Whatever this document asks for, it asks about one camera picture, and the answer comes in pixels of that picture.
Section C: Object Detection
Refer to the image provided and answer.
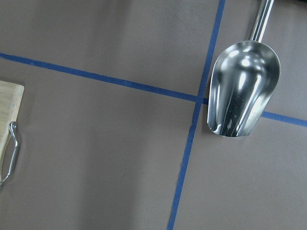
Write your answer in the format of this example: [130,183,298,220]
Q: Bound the metal scoop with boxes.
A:
[207,0,281,138]

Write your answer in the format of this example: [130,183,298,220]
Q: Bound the bamboo cutting board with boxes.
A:
[0,81,24,184]

